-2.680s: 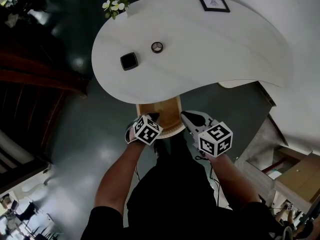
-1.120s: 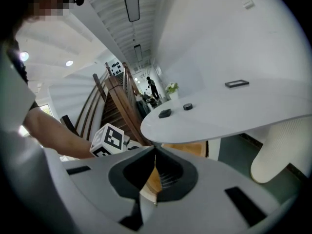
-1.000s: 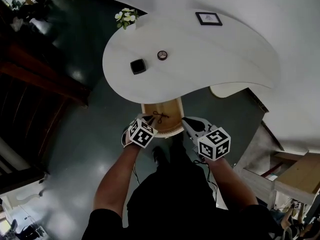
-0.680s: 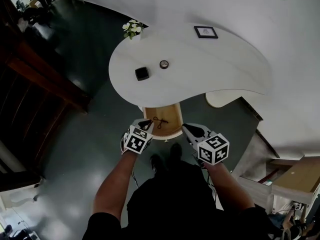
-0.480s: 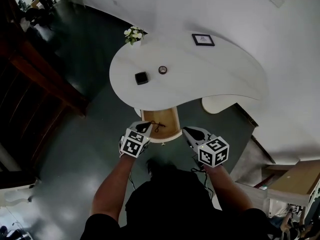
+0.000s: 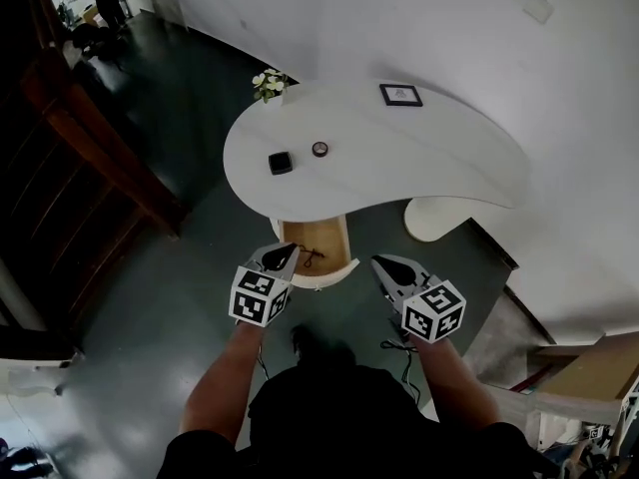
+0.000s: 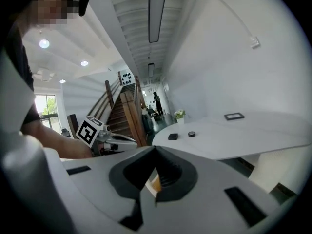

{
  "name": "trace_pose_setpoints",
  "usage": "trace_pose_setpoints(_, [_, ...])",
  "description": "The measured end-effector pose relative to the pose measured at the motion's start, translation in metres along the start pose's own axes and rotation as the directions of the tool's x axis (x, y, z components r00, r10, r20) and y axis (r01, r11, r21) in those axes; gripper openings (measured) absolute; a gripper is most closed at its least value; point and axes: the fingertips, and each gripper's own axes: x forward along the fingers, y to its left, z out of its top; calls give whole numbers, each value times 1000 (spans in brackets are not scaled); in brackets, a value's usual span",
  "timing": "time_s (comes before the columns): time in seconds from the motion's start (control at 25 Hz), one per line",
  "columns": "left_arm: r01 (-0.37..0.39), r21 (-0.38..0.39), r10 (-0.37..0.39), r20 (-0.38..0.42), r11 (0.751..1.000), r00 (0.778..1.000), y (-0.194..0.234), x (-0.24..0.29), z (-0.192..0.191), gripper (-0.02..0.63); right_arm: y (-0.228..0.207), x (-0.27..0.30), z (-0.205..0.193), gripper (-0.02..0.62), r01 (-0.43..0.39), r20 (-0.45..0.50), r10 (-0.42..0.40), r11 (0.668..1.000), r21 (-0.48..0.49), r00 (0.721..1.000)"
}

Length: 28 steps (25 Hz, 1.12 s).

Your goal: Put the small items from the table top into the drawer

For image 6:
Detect pile of dark shoes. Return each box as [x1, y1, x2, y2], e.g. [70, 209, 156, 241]
[0, 436, 57, 479]

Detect person's black clothing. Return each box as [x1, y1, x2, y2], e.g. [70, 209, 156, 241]
[157, 336, 555, 479]

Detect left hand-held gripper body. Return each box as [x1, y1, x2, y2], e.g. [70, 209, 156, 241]
[228, 265, 293, 328]

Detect person's left forearm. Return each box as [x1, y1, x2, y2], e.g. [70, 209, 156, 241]
[179, 319, 269, 446]

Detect small black box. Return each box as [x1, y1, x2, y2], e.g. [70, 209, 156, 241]
[268, 151, 295, 177]

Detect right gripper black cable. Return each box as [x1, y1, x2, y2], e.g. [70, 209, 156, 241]
[380, 336, 431, 404]

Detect dark wooden staircase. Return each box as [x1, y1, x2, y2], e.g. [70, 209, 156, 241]
[0, 0, 189, 364]

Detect large white wood-lined drawer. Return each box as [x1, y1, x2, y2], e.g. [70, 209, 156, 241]
[271, 215, 360, 292]

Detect pile of gripper equipment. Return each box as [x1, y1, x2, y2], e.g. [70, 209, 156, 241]
[541, 382, 639, 479]

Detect person's left black shoe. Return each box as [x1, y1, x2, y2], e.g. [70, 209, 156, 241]
[291, 323, 330, 359]

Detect black picture frame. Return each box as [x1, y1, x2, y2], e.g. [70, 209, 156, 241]
[378, 83, 424, 108]

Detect light wooden workbench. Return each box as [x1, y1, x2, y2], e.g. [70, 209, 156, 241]
[503, 334, 639, 429]

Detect white ornate cabinet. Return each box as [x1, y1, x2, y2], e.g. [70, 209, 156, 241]
[0, 349, 84, 404]

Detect white curved desk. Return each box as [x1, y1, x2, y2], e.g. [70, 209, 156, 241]
[223, 78, 530, 243]

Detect person's right forearm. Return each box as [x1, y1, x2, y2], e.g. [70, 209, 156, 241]
[412, 334, 503, 431]

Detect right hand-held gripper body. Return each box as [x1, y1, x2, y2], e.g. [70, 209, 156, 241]
[389, 279, 468, 343]

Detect black bag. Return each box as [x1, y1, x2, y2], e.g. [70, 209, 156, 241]
[64, 21, 127, 65]

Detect white flowers in white vase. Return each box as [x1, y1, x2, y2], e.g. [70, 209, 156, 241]
[252, 68, 293, 105]

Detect white wall junction box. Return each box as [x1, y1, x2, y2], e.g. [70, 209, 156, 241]
[522, 0, 554, 22]

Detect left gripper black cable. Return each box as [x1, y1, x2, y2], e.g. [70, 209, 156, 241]
[255, 339, 272, 381]

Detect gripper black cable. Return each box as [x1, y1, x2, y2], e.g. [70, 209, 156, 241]
[380, 336, 431, 404]
[255, 339, 272, 381]

